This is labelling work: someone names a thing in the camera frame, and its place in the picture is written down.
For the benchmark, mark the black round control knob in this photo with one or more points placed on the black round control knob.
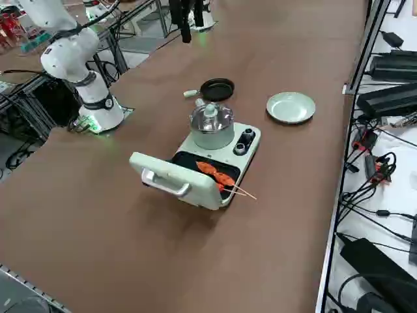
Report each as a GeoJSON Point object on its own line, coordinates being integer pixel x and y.
{"type": "Point", "coordinates": [241, 149]}
{"type": "Point", "coordinates": [251, 133]}

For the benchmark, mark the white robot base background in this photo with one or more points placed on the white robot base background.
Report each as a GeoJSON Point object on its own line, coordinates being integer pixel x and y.
{"type": "Point", "coordinates": [96, 9]}

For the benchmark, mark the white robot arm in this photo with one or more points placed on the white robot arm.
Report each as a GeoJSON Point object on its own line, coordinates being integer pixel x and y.
{"type": "Point", "coordinates": [70, 58]}
{"type": "Point", "coordinates": [210, 19]}

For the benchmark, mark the mint green multifunctional cooking machine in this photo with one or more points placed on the mint green multifunctional cooking machine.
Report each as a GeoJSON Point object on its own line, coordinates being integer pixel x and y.
{"type": "Point", "coordinates": [195, 182]}

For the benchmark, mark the mint green steel pot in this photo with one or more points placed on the mint green steel pot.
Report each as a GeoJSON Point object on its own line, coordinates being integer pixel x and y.
{"type": "Point", "coordinates": [213, 140]}

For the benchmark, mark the black grill plate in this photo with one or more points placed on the black grill plate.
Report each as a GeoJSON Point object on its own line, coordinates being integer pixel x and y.
{"type": "Point", "coordinates": [185, 159]}

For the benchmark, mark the mint green round plate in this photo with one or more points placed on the mint green round plate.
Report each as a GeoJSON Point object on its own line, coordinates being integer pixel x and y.
{"type": "Point", "coordinates": [290, 109]}

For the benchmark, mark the orange meat skewer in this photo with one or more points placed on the orange meat skewer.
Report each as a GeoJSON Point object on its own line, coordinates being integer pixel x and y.
{"type": "Point", "coordinates": [207, 167]}

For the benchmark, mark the green box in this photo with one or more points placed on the green box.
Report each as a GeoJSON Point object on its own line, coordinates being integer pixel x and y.
{"type": "Point", "coordinates": [36, 40]}

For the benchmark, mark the red meat skewer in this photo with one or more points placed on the red meat skewer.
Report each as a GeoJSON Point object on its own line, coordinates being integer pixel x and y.
{"type": "Point", "coordinates": [221, 186]}

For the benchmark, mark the red packages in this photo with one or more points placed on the red packages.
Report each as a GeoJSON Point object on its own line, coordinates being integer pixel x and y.
{"type": "Point", "coordinates": [9, 29]}

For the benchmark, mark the small black power adapter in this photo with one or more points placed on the small black power adapter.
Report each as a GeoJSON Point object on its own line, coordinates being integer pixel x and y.
{"type": "Point", "coordinates": [394, 39]}

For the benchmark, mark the large black power adapter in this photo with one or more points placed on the large black power adapter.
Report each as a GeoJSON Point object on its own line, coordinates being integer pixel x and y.
{"type": "Point", "coordinates": [394, 66]}

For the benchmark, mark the long black power adapter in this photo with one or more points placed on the long black power adapter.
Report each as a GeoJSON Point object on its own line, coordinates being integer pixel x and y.
{"type": "Point", "coordinates": [387, 99]}

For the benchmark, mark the orange black circuit module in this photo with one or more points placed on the orange black circuit module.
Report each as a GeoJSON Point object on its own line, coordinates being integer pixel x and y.
{"type": "Point", "coordinates": [366, 138]}

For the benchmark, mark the black power brick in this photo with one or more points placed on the black power brick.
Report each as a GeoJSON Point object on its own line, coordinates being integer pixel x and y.
{"type": "Point", "coordinates": [368, 257]}

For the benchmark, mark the grey aluminium frame stand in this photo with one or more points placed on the grey aluminium frame stand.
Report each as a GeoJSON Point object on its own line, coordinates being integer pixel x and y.
{"type": "Point", "coordinates": [121, 58]}

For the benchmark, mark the black metal frame rack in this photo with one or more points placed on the black metal frame rack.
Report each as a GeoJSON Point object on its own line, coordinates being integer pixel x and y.
{"type": "Point", "coordinates": [55, 98]}

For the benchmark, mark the aluminium frame post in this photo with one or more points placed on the aluminium frame post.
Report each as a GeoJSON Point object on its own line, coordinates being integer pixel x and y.
{"type": "Point", "coordinates": [351, 87]}

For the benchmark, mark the aluminium rail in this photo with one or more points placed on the aluminium rail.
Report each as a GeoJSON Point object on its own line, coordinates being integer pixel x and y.
{"type": "Point", "coordinates": [26, 282]}

